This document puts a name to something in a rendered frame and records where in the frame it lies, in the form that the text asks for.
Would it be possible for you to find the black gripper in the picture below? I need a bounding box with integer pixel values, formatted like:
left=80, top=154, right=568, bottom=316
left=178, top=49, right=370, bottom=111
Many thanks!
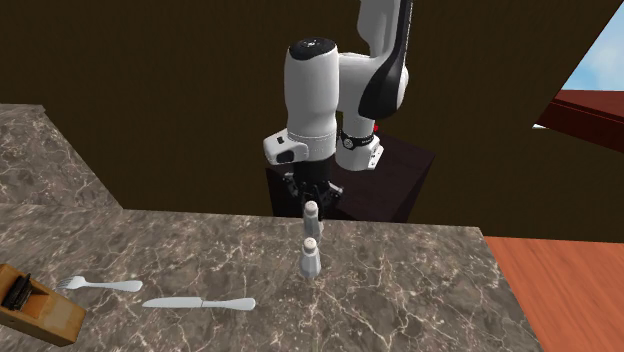
left=283, top=157, right=344, bottom=206

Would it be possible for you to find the white salt shaker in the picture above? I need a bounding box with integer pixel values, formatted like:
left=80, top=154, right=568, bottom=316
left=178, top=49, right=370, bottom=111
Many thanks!
left=302, top=200, right=324, bottom=244
left=298, top=236, right=323, bottom=280

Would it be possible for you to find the dark robot stand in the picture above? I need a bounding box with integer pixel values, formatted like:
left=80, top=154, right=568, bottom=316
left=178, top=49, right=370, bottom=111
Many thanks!
left=264, top=133, right=437, bottom=224

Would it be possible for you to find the window with red-brown frame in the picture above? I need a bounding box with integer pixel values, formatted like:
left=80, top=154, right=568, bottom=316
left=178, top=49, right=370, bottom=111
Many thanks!
left=533, top=0, right=624, bottom=154

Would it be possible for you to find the silver fork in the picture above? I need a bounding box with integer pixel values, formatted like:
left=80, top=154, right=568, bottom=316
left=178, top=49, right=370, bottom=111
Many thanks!
left=55, top=275, right=145, bottom=294

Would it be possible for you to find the silver table knife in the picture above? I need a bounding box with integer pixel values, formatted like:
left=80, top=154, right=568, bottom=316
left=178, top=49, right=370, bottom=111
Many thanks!
left=141, top=296, right=257, bottom=312

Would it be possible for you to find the wooden knife block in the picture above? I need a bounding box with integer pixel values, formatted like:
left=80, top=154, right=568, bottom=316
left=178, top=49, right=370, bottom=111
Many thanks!
left=0, top=263, right=88, bottom=348

